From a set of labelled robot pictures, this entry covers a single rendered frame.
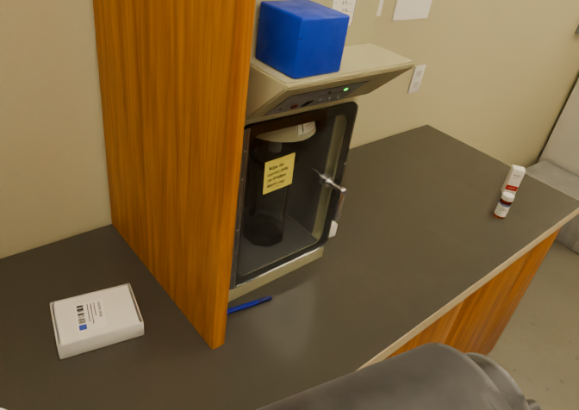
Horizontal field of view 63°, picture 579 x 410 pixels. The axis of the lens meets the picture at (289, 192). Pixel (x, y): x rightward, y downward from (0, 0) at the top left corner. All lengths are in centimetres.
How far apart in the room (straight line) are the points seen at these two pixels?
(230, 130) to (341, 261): 66
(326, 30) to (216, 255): 42
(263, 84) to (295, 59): 7
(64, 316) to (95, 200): 37
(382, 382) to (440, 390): 2
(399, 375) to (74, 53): 105
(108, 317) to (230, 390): 29
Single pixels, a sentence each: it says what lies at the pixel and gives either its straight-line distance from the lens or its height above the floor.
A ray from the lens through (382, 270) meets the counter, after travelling 129.
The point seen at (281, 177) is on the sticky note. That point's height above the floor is 126.
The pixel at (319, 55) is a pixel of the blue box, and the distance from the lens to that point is 75.
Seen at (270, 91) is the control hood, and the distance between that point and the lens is 75.
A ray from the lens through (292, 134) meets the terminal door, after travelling 93.
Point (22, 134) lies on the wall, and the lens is 119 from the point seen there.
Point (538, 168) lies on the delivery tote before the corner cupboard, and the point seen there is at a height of 33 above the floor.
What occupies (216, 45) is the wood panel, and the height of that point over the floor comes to 155.
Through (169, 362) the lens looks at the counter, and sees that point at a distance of 102.
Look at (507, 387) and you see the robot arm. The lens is 20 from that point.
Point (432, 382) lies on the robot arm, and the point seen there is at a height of 163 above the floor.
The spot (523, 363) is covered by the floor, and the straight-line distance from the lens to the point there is 266.
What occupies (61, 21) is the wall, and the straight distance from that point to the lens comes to 113.
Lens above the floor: 176
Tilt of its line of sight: 33 degrees down
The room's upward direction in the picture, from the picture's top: 9 degrees clockwise
